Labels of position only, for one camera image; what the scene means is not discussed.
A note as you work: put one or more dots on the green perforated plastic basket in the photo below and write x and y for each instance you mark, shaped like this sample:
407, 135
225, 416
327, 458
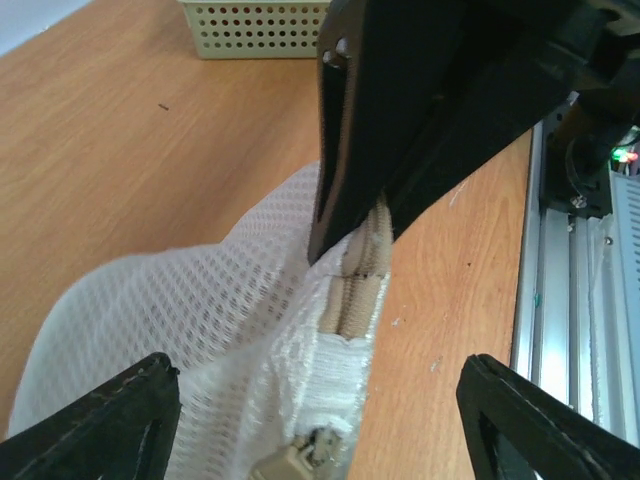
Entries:
255, 29

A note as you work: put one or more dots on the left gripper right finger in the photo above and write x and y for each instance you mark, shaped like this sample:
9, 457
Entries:
515, 430

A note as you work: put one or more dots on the right circuit board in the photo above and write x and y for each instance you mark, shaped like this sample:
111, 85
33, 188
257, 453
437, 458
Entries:
624, 157

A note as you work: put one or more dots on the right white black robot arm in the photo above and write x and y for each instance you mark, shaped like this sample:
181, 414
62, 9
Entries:
577, 150

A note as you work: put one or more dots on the aluminium front rail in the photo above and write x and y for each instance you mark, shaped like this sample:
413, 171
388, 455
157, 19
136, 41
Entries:
576, 331

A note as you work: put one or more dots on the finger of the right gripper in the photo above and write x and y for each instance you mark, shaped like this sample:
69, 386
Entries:
379, 66
489, 118

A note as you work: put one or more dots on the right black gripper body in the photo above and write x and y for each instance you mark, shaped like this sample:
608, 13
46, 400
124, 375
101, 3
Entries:
515, 61

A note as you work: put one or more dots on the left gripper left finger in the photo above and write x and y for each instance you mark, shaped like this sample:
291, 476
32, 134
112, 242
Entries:
123, 429

